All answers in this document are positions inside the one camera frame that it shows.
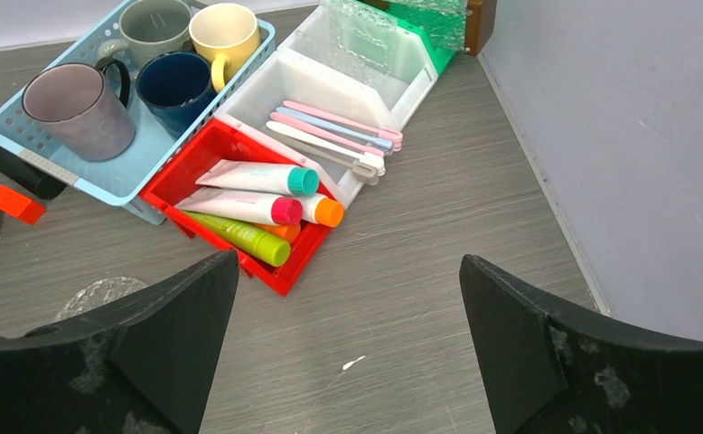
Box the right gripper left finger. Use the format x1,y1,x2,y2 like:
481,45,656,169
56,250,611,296
0,250,239,433

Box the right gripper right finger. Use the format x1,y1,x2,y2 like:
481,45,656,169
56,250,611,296
459,255,703,433

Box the teal cap toothpaste tube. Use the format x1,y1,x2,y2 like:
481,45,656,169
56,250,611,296
195,160,320,196

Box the clear acrylic toothbrush holder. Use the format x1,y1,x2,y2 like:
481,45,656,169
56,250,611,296
295,1,397,87

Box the clear textured oval tray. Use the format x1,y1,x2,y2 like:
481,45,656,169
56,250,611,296
54,277,147,322

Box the green toothpaste tube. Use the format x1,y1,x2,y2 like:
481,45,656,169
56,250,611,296
185,212,291,267

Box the pink cap toothpaste tube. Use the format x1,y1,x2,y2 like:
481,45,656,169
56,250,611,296
175,187,303,225

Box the orange cap toothpaste tube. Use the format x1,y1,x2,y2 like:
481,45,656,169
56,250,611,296
296,193,345,228

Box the pink toothbrush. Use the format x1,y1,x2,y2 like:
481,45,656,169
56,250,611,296
284,100,403,152
270,112,387,156

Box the white toothbrush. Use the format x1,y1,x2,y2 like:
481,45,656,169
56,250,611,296
266,121,386,175

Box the red orange block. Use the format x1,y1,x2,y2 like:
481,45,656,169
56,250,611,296
0,185,47,225

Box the black microphone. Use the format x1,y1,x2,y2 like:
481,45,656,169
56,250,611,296
0,147,67,200

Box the red plastic bin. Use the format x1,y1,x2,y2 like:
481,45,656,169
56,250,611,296
139,120,332,297

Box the light blue plastic basket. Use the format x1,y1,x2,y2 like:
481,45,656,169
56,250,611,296
0,20,276,225

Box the mauve mug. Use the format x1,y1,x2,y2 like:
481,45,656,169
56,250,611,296
22,57,136,162

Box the dark blue mug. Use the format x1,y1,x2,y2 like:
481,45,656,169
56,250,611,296
136,52,217,139

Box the grey mug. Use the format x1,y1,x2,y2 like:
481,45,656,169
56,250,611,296
98,0,192,70

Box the yellow mug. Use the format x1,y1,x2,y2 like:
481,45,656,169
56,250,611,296
188,3,260,93

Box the green plastic bin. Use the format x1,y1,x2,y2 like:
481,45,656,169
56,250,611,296
364,1,485,74

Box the white plastic bin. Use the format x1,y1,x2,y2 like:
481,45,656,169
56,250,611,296
214,6,439,205

